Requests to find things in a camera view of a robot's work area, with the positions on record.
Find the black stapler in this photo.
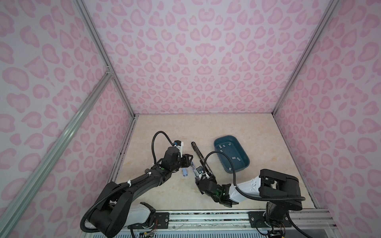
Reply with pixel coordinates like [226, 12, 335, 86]
[191, 142, 215, 179]

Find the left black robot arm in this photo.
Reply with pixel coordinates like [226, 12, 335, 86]
[79, 146, 193, 238]

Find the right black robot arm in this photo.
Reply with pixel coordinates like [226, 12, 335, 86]
[195, 169, 306, 228]

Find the teal plastic tray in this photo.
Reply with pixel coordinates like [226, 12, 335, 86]
[213, 135, 250, 172]

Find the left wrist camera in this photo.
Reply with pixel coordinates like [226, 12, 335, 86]
[173, 140, 184, 158]

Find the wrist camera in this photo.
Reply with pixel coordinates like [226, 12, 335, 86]
[173, 140, 184, 158]
[197, 166, 212, 181]

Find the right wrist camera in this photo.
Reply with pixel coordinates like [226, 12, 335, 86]
[197, 166, 212, 181]

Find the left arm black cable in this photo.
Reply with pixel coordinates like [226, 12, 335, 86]
[151, 130, 175, 165]

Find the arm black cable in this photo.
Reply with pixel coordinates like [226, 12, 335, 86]
[202, 151, 307, 202]
[151, 130, 175, 165]

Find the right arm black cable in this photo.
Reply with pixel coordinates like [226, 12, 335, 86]
[202, 151, 307, 202]

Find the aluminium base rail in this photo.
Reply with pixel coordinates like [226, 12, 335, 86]
[117, 209, 341, 238]

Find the aluminium frame strut left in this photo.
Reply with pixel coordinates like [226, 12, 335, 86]
[1, 70, 114, 238]

